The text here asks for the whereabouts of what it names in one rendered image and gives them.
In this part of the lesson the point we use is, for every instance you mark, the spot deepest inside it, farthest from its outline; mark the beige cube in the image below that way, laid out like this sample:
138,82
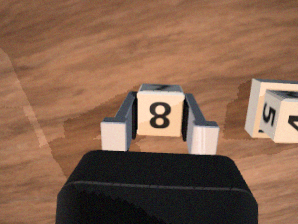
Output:
279,118
160,108

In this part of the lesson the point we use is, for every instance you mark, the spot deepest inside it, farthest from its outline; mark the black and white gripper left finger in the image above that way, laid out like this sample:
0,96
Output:
117,132

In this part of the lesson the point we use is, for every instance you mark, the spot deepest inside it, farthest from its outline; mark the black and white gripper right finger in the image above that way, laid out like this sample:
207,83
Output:
201,135

